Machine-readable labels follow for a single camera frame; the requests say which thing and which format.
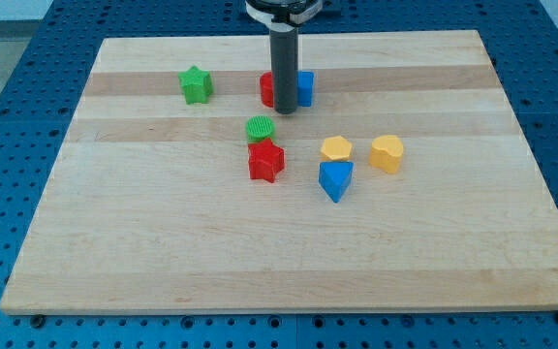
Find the red star block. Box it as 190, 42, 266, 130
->
248, 138, 285, 183

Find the green star block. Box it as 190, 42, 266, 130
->
178, 66, 213, 105

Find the green round ridged block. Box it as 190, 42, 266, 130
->
245, 115, 275, 143

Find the blue triangle block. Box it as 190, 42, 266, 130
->
318, 162, 354, 203

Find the yellow hexagon block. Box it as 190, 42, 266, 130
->
320, 136, 353, 162

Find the red cylinder block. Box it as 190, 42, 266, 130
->
259, 72, 274, 108

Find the blue block behind rod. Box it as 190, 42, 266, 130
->
297, 71, 315, 107

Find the yellow heart block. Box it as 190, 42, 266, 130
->
368, 135, 404, 174

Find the wooden board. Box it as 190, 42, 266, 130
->
0, 30, 558, 315

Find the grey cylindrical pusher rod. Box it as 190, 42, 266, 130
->
269, 23, 298, 114

